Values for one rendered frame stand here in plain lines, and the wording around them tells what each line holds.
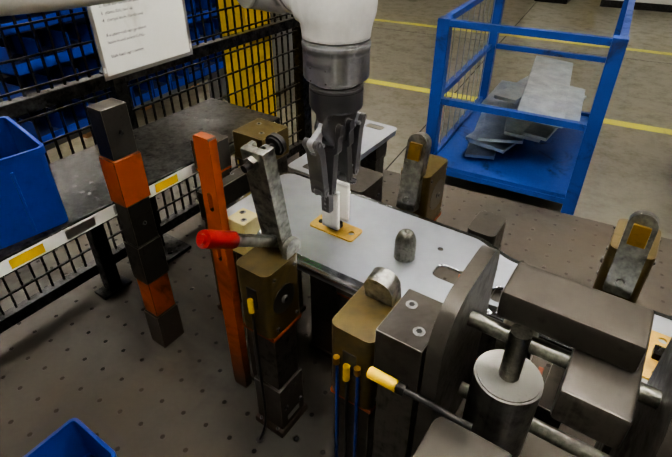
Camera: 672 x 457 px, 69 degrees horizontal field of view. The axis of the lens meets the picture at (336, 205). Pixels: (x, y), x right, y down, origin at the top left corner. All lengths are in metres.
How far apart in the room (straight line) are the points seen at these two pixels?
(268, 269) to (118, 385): 0.48
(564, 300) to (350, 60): 0.37
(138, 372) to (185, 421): 0.15
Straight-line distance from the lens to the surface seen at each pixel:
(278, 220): 0.63
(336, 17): 0.62
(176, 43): 1.19
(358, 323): 0.55
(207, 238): 0.57
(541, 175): 2.84
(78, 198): 0.93
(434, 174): 0.89
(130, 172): 0.85
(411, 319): 0.49
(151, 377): 1.03
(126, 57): 1.12
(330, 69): 0.64
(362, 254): 0.75
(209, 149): 0.66
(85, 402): 1.04
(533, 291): 0.45
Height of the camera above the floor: 1.47
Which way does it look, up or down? 33 degrees down
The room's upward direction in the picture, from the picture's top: straight up
